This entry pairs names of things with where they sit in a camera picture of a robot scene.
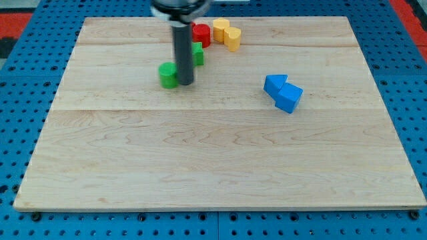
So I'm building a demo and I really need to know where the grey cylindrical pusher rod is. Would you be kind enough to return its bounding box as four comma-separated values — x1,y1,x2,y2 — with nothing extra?
171,25,194,85

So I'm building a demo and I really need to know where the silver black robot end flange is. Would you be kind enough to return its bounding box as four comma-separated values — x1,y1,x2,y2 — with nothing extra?
150,0,212,24

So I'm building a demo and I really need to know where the green star block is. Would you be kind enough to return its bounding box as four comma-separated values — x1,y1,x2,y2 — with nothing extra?
192,42,204,67

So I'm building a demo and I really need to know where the green cylinder block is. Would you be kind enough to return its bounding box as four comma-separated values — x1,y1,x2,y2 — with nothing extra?
158,62,178,89

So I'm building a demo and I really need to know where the red cylinder block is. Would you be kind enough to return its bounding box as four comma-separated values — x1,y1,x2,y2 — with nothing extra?
192,23,211,48

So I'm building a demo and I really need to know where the yellow rear block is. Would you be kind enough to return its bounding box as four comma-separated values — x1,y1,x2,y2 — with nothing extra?
213,17,230,43

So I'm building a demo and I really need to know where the yellow heart block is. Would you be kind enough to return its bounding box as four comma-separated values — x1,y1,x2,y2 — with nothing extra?
224,27,242,52

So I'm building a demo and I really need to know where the blue rear triangular block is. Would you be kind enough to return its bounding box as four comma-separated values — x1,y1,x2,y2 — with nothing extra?
263,74,288,99

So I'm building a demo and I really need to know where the blue front cube block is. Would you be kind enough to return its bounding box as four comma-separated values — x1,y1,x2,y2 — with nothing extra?
275,83,304,114

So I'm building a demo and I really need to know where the wooden board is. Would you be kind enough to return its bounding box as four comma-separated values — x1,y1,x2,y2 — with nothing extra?
13,17,426,212

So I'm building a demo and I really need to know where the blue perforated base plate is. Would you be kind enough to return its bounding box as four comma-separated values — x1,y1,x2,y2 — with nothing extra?
1,1,426,239

